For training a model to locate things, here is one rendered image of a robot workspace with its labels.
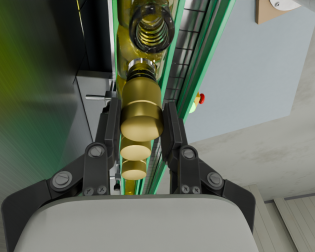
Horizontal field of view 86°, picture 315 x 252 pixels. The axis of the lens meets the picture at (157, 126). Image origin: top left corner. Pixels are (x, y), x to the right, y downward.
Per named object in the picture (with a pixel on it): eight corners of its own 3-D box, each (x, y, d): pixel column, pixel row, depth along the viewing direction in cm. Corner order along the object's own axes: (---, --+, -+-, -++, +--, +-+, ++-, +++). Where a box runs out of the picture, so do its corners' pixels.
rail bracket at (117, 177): (106, 158, 75) (102, 188, 67) (122, 158, 76) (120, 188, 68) (107, 162, 78) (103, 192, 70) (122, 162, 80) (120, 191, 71)
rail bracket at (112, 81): (91, 69, 41) (78, 107, 33) (119, 72, 42) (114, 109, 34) (93, 83, 44) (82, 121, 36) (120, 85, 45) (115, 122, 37)
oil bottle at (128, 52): (125, -16, 29) (113, 40, 15) (157, -10, 30) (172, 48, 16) (125, 20, 33) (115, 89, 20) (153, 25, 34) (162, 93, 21)
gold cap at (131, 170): (139, 138, 23) (139, 167, 21) (150, 150, 26) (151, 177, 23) (117, 145, 24) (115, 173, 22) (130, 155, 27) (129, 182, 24)
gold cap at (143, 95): (122, 74, 14) (118, 112, 11) (164, 78, 15) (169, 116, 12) (122, 105, 17) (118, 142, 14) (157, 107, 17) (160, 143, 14)
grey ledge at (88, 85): (83, 56, 48) (73, 80, 41) (115, 59, 49) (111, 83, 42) (108, 182, 120) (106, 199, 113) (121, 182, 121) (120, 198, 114)
